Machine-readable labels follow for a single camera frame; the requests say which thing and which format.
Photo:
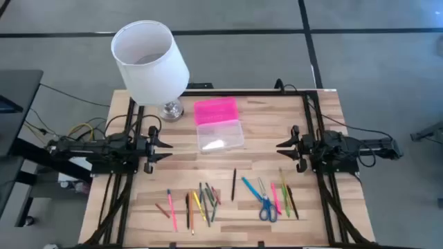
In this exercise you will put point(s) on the light blue pen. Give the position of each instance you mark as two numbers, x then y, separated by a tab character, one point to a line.
250	187

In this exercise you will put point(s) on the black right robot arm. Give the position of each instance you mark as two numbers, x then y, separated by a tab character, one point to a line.
346	145

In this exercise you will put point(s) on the pink pen with blue tip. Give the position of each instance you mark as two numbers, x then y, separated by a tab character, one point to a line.
172	211

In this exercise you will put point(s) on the pink highlighter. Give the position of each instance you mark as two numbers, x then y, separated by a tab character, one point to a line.
275	200

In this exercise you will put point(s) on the black caster wheel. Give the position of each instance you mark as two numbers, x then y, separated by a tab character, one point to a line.
29	220

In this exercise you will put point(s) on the brown crayon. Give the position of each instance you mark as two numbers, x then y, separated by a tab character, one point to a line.
162	210

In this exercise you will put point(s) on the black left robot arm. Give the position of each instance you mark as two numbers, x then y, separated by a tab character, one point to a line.
104	147

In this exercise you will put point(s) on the grey chair base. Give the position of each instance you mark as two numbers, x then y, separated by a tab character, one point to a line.
429	132

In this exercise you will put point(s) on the matte black pen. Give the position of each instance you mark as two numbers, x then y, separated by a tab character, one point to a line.
234	185

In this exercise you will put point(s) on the slim black pen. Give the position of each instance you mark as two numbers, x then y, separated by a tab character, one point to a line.
187	211

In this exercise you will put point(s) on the black rail clamp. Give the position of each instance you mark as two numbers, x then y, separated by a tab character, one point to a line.
261	245
172	246

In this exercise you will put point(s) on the black power strip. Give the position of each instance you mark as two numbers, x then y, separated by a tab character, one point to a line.
204	85

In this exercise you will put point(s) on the grey capped pen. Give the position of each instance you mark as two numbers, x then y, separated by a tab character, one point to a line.
206	210

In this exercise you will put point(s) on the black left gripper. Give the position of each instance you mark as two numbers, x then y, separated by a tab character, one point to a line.
149	150

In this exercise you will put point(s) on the orange pencil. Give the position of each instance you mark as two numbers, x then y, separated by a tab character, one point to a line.
191	214

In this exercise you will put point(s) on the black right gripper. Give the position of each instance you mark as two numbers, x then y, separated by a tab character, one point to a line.
302	148

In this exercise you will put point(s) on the thin yellow pencil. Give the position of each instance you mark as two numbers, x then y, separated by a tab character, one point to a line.
282	176

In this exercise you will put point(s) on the dark monitor screen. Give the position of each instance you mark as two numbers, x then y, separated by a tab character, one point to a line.
8	105

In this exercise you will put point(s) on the white shade silver table lamp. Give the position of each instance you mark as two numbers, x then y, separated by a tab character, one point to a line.
152	76

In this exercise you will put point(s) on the clear box with pink lid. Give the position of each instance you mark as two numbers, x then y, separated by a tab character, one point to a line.
216	110

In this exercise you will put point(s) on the white cardboard box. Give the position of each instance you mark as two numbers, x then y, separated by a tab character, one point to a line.
64	179

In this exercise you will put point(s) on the translucent green pen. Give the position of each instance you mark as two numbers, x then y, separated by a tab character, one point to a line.
286	204

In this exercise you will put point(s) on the black aluminium table frame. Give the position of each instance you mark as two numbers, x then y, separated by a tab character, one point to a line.
242	93

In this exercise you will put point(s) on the black diagonal stand beam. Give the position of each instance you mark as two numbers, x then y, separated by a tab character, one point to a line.
41	157

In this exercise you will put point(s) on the dark brown pen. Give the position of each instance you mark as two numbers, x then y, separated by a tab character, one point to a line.
293	203

